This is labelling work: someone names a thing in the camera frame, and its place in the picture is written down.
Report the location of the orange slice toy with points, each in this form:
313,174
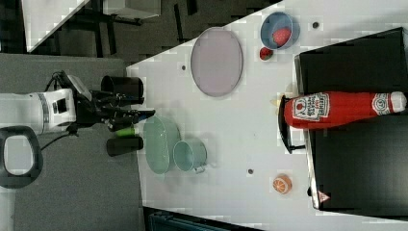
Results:
282,184

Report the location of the blue bowl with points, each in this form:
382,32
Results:
276,21

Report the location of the strawberry in bowl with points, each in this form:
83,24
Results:
281,36

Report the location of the black oven door handle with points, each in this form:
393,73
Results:
284,128

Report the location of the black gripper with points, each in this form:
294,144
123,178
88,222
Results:
87,113

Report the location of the black cylinder post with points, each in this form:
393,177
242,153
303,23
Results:
118,146
126,85

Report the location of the lower black cylinder post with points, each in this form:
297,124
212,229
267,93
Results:
118,146

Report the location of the blue crate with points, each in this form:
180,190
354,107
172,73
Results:
164,221

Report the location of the white side table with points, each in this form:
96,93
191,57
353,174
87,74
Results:
41,18

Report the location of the strawberry on table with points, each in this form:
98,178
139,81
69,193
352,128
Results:
265,54

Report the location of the upper black cylinder post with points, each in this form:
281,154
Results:
126,85

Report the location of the green marker object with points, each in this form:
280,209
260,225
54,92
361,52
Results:
129,132

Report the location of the peeled banana toy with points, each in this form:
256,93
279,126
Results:
275,102

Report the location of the red ketchup bottle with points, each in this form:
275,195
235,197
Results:
335,108

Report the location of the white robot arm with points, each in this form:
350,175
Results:
65,106

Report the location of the green cup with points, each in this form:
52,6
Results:
190,154

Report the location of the grey round plate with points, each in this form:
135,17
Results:
216,62

